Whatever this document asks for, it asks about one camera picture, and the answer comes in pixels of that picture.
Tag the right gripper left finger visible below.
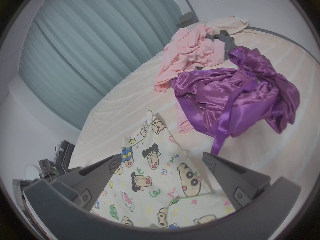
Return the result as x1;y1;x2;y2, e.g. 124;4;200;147
51;153;123;213

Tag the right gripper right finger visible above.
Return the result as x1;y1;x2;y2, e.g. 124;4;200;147
202;151;272;212

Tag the white printed pyjama top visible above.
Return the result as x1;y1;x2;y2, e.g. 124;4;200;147
90;110;237;229

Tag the bed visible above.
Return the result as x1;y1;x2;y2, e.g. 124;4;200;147
68;0;320;231

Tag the dark grey chair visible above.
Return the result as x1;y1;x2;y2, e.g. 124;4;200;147
54;140;76;171

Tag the pale pink garment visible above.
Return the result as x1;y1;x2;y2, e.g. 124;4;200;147
176;101;194;134

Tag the purple satin garment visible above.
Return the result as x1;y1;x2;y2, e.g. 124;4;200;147
171;46;300;156

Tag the blue-green curtain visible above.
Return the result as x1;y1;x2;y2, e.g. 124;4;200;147
19;0;183;131

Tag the dark grey garment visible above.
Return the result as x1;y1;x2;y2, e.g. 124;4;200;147
205;29;237;61

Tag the cream pillow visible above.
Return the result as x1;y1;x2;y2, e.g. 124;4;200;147
171;15;250;41

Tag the grey bedside table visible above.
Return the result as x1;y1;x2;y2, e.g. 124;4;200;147
176;12;198;28

